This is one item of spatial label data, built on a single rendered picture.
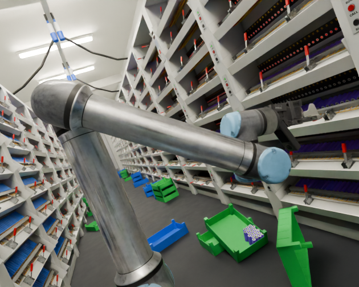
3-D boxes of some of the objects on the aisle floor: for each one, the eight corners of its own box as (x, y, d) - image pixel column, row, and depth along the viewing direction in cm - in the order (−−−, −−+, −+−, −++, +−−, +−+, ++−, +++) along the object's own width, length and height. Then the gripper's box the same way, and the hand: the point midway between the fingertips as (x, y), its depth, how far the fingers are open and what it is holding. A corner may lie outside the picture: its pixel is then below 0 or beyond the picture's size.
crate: (154, 255, 165) (149, 245, 165) (144, 248, 183) (140, 239, 183) (188, 232, 180) (184, 222, 179) (176, 227, 197) (172, 218, 197)
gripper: (277, 101, 76) (327, 95, 83) (256, 109, 87) (302, 102, 93) (282, 128, 76) (333, 119, 83) (261, 132, 86) (307, 124, 93)
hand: (315, 118), depth 88 cm, fingers open, 3 cm apart
